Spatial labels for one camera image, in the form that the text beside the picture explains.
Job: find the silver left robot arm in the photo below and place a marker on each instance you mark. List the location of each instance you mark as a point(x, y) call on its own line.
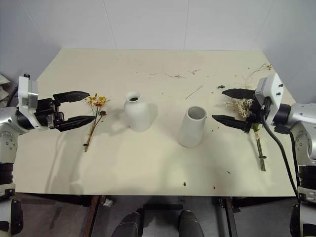
point(8, 138)

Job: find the white bottle-shaped ceramic vase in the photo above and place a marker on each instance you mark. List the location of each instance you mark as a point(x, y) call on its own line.
point(137, 113)

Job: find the pale crumpled bag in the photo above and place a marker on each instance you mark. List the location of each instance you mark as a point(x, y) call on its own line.
point(3, 89)

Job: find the thin brown twig scraps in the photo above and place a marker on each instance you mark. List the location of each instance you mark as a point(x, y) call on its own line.
point(176, 76)

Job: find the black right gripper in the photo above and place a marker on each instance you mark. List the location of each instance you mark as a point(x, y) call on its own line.
point(259, 111)

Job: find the small green plant scrap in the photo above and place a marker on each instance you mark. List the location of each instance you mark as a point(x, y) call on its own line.
point(221, 86)

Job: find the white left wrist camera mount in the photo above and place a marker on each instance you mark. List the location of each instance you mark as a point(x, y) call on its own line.
point(26, 93)

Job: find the yellow dried flower bunch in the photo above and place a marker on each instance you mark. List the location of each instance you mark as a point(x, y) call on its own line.
point(97, 101)

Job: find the dried plant twig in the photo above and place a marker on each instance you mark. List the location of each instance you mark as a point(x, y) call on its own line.
point(256, 71)

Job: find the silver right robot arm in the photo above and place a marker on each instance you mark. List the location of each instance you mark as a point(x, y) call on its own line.
point(302, 123)

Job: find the pale loose straw stem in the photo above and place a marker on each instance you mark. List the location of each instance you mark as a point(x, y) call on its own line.
point(193, 92)

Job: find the dark rounded shape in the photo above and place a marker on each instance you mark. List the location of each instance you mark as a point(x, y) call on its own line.
point(191, 224)
point(128, 224)

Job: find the white tapered ceramic vase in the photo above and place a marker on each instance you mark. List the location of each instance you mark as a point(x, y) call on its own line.
point(191, 128)

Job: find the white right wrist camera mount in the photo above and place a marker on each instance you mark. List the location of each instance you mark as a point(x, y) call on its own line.
point(271, 93)

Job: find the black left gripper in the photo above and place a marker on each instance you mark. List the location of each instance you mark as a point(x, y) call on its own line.
point(47, 112)

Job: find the white dried flower bunch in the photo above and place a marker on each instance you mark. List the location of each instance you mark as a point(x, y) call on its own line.
point(243, 107)

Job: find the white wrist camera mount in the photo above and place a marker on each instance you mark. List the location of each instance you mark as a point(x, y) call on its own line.
point(271, 93)
point(26, 93)

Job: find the rusty brown metal bar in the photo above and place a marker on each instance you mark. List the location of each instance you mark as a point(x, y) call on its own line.
point(92, 217)

